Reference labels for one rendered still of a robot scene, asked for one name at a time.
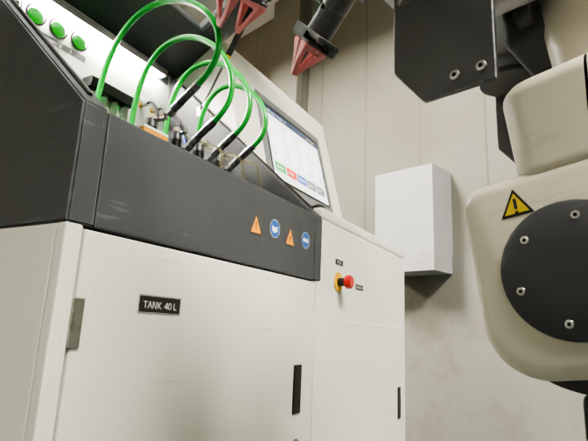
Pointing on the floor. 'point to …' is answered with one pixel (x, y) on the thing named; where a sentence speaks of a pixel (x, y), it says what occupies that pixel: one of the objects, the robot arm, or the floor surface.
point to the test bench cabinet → (51, 326)
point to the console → (394, 381)
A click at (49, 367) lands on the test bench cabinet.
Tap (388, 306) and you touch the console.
